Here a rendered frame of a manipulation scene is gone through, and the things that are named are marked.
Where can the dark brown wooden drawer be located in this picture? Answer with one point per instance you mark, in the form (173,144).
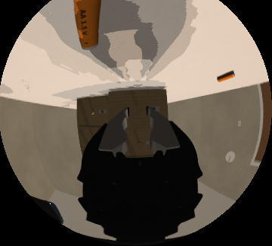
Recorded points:
(94,112)
(85,135)
(137,101)
(139,142)

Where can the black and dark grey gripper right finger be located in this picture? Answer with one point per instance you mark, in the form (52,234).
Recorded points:
(169,138)

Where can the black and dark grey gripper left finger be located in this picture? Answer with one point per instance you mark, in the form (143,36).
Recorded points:
(110,139)

